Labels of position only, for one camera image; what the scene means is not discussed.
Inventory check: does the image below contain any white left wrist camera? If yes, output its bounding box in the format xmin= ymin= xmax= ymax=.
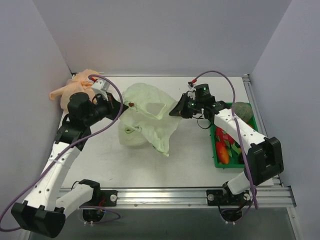
xmin=91 ymin=79 xmax=110 ymax=95

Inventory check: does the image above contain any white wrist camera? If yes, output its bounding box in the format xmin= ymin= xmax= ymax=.
xmin=91 ymin=79 xmax=110 ymax=95
xmin=186 ymin=79 xmax=197 ymax=96

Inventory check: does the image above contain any orange filled plastic bag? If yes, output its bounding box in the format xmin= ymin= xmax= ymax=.
xmin=49 ymin=69 xmax=100 ymax=111

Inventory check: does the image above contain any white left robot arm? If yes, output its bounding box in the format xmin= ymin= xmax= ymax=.
xmin=10 ymin=92 xmax=127 ymax=238

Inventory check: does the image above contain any aluminium front rail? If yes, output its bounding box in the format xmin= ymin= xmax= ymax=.
xmin=57 ymin=187 xmax=297 ymax=210

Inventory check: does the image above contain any netted green cantaloupe melon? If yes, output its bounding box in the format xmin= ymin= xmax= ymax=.
xmin=232 ymin=101 xmax=254 ymax=123

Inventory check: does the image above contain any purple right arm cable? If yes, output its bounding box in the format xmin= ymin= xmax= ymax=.
xmin=188 ymin=69 xmax=259 ymax=210

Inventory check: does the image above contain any aluminium right side rail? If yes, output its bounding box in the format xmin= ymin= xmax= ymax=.
xmin=242 ymin=74 xmax=284 ymax=184

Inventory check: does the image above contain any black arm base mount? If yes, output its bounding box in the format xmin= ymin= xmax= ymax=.
xmin=206 ymin=182 xmax=251 ymax=207

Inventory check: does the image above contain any pale green plastic bag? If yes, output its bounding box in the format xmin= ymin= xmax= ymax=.
xmin=118 ymin=83 xmax=182 ymax=156

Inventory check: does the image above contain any red orange mango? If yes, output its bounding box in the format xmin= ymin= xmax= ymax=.
xmin=215 ymin=141 xmax=230 ymax=165

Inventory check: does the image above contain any aluminium rail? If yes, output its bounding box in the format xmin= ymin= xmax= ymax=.
xmin=57 ymin=187 xmax=297 ymax=210
xmin=242 ymin=74 xmax=284 ymax=184

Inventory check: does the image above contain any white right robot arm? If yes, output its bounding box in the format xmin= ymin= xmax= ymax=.
xmin=169 ymin=83 xmax=284 ymax=205

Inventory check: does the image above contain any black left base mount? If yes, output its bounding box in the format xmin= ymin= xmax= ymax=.
xmin=80 ymin=189 xmax=118 ymax=207

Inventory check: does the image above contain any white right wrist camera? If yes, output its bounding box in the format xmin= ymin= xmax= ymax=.
xmin=186 ymin=79 xmax=197 ymax=96

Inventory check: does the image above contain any pink dragon fruit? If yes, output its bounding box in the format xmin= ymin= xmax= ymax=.
xmin=215 ymin=127 xmax=242 ymax=155

